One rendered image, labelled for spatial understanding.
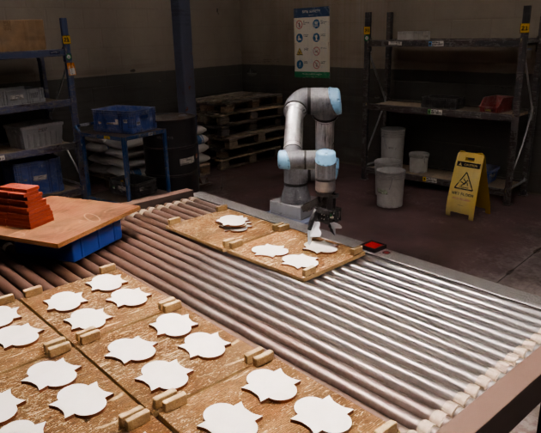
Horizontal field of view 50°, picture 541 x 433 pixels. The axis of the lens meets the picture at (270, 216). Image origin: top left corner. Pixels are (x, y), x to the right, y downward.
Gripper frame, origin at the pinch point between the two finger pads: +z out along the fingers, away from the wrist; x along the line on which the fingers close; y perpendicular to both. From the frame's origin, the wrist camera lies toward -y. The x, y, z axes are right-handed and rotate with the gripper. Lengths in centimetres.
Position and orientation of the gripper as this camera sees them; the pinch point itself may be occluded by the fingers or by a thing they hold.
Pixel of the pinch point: (320, 240)
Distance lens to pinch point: 227.0
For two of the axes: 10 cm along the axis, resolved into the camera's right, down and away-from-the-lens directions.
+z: 0.2, 9.5, 3.1
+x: 7.2, -2.3, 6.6
